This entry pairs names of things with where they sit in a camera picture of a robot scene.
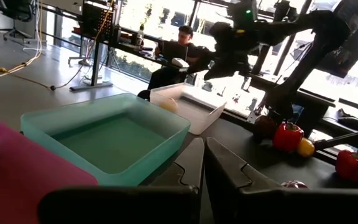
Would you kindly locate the teal plastic basket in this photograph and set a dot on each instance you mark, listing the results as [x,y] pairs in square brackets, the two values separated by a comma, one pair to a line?
[113,143]

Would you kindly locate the white plastic bottle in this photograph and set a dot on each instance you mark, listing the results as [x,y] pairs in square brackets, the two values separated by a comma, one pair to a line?
[140,35]

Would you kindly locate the black table mat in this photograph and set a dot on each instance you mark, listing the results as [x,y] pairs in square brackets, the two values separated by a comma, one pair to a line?
[259,168]

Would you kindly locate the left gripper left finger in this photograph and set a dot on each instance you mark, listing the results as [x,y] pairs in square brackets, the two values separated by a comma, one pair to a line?
[135,205]

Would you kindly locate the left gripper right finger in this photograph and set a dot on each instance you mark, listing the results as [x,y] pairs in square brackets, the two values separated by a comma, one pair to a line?
[275,208]

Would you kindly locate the white plastic basket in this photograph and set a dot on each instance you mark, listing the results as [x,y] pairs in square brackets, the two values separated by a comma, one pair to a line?
[197,115]

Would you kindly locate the small white desk object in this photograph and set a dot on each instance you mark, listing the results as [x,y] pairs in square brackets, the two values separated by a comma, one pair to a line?
[180,63]

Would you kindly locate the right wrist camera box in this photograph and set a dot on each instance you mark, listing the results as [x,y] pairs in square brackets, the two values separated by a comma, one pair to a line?
[242,14]

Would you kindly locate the red bell pepper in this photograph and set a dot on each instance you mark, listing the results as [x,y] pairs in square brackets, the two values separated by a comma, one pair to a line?
[353,166]
[287,137]

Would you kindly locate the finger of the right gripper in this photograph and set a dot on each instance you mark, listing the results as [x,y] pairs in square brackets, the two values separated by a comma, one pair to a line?
[225,70]
[204,61]

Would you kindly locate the person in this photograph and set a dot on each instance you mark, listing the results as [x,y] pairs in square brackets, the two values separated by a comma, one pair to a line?
[174,53]

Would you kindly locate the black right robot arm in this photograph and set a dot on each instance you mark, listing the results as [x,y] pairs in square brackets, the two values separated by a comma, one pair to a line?
[331,31]

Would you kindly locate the black office chair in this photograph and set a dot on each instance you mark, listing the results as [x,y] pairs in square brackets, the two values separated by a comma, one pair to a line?
[14,14]

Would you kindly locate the black pegboard panel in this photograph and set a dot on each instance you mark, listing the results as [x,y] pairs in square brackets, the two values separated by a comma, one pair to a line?
[96,18]

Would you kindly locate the yellow lemon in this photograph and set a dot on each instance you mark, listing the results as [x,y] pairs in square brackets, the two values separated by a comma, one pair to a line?
[305,147]
[168,104]

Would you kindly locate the dark red apple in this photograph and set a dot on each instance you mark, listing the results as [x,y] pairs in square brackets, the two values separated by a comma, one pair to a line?
[294,184]
[263,126]

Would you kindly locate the pink plastic basket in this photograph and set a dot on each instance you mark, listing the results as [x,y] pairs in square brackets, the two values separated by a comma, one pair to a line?
[11,174]

